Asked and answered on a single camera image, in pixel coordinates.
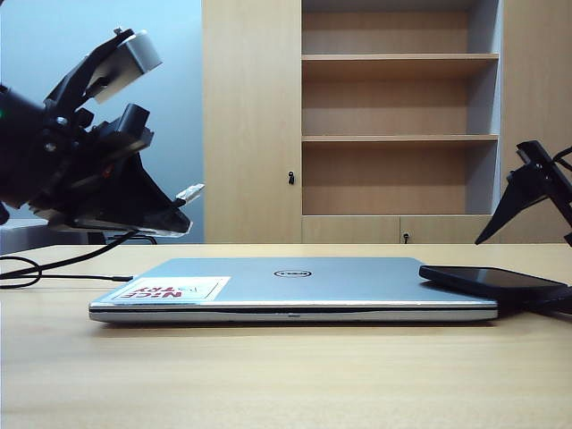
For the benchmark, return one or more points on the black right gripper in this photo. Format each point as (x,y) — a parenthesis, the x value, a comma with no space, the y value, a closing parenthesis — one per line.
(547,179)

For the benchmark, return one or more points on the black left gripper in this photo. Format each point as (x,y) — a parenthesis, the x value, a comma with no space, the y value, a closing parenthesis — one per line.
(76,156)

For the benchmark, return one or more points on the black smartphone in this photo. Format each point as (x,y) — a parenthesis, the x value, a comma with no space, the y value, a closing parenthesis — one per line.
(491,278)

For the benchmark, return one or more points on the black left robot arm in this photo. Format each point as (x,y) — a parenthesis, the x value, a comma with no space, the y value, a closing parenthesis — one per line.
(18,116)

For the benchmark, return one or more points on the black office chair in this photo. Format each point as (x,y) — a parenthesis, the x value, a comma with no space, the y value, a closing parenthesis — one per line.
(143,239)

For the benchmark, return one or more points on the white sticker with red letters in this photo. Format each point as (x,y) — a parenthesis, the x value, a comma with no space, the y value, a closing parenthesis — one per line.
(196,288)

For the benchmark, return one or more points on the grey background table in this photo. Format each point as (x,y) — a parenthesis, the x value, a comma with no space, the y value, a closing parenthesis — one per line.
(27,237)

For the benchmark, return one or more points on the wooden cabinet with open shelves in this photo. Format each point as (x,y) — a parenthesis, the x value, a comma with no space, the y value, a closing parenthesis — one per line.
(250,134)

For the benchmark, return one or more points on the silver Dell laptop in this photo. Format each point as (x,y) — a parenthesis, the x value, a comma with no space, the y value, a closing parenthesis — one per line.
(339,286)

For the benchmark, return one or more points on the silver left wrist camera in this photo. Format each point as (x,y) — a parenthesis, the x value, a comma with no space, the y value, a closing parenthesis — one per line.
(138,51)

